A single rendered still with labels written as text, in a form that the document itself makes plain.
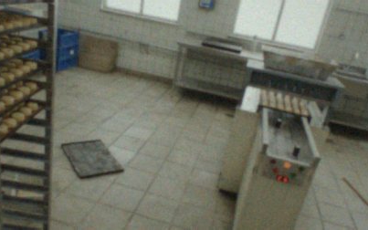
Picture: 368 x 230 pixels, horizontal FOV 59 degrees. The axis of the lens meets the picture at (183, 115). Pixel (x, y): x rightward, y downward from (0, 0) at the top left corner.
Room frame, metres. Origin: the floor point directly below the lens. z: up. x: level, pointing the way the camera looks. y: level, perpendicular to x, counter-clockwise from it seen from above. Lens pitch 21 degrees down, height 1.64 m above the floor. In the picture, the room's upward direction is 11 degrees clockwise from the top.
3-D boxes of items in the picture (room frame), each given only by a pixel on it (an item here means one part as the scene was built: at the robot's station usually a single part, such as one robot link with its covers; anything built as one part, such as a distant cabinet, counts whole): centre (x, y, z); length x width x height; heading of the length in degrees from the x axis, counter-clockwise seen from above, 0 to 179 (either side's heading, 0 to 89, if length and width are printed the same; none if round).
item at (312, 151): (2.63, -0.94, 0.87); 2.01 x 0.03 x 0.07; 170
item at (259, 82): (2.54, -0.78, 1.01); 0.72 x 0.33 x 0.34; 80
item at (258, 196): (2.04, -0.70, 0.45); 0.70 x 0.34 x 0.90; 170
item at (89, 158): (2.66, 0.78, 0.01); 0.60 x 0.40 x 0.03; 37
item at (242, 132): (3.01, -0.86, 0.42); 1.28 x 0.72 x 0.84; 170
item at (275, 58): (2.54, -0.78, 1.25); 0.56 x 0.29 x 0.14; 80
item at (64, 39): (5.41, 2.29, 0.50); 0.60 x 0.40 x 0.20; 174
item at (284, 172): (1.68, -0.64, 0.77); 0.24 x 0.04 x 0.14; 80
